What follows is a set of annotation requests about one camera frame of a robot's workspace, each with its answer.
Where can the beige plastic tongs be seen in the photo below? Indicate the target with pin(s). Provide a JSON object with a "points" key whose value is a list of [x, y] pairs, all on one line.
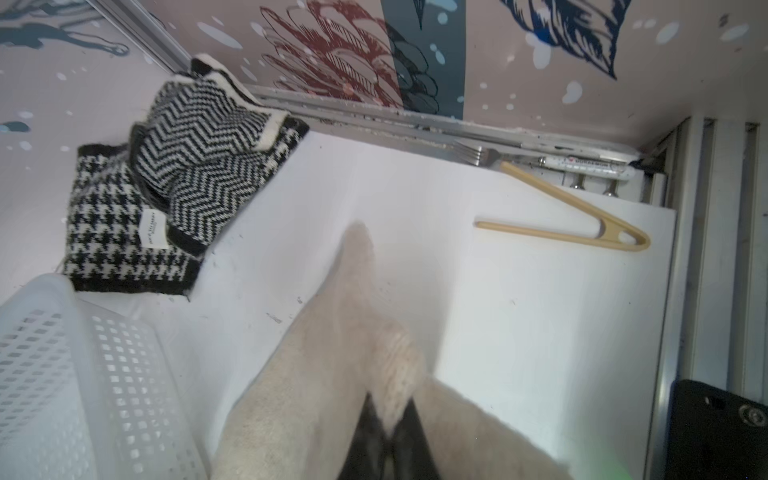
{"points": [[549, 212]]}

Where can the silver fork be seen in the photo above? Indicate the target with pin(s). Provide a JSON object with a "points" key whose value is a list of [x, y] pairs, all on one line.
{"points": [[485, 156]]}

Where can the black white patterned scarf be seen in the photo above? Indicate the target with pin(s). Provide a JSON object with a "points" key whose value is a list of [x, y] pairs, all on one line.
{"points": [[142, 215]]}

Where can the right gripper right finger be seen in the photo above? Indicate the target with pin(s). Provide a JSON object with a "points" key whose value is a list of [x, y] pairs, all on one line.
{"points": [[410, 451]]}

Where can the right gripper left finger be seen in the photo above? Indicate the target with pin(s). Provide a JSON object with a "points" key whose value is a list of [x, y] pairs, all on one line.
{"points": [[369, 451]]}

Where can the white plastic basket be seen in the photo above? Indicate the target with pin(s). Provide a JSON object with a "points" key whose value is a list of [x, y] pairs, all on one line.
{"points": [[86, 393]]}

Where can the beige knitted scarf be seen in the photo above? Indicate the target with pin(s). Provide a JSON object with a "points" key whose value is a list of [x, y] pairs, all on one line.
{"points": [[297, 418]]}

